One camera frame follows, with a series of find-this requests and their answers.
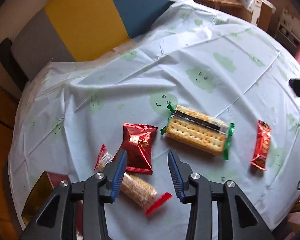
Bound white green-patterned tablecloth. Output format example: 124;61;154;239
8;0;300;229

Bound shiny red foil snack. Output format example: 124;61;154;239
119;122;158;175

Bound grey yellow blue chair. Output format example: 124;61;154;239
11;0;170;80

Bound cracker pack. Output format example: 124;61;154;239
160;104;235;160

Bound gold tin box, maroon sides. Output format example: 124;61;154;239
21;171;83;239

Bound wooden side shelf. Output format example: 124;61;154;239
194;0;273;32

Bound grain bar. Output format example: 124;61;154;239
95;144;172;215

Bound small red patterned snack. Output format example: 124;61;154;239
250;120;271;171

